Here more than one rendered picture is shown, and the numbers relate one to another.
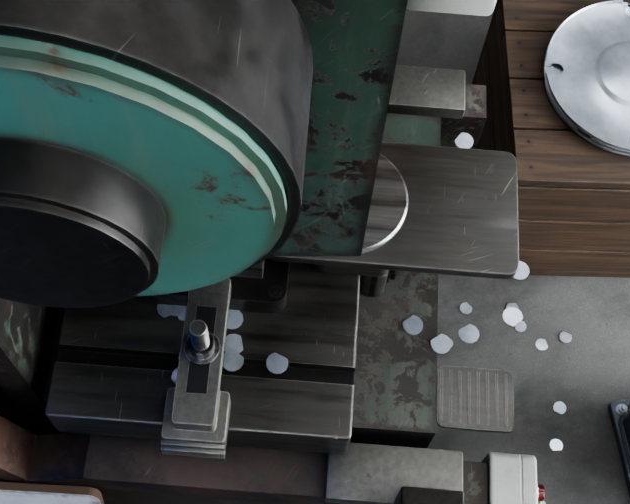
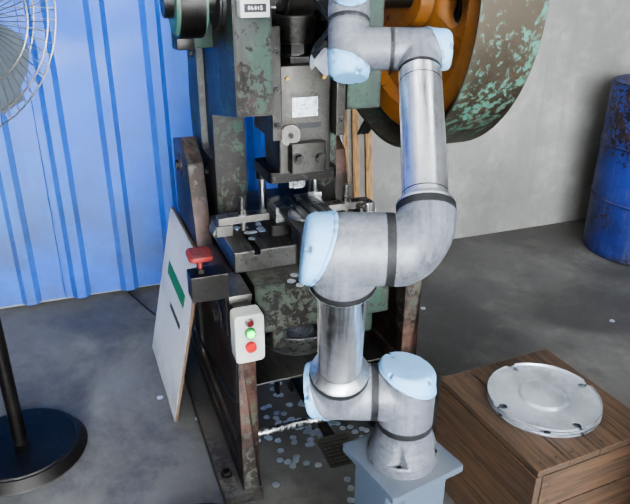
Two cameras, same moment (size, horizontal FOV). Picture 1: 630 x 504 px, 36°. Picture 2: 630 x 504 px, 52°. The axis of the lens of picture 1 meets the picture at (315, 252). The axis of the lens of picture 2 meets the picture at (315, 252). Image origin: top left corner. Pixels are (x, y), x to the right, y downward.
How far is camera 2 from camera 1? 1.61 m
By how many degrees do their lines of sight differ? 60
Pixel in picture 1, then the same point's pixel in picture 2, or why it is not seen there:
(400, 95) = not seen: hidden behind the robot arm
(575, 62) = (525, 374)
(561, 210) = (455, 423)
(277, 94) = not seen: outside the picture
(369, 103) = (232, 42)
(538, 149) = (464, 380)
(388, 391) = (264, 275)
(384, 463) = (236, 281)
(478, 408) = (334, 450)
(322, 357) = (260, 244)
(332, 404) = (244, 248)
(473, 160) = not seen: hidden behind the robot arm
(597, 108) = (506, 387)
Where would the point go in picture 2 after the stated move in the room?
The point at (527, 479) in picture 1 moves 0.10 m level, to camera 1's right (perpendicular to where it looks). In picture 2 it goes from (251, 312) to (262, 332)
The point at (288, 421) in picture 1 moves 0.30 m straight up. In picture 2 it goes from (233, 244) to (227, 136)
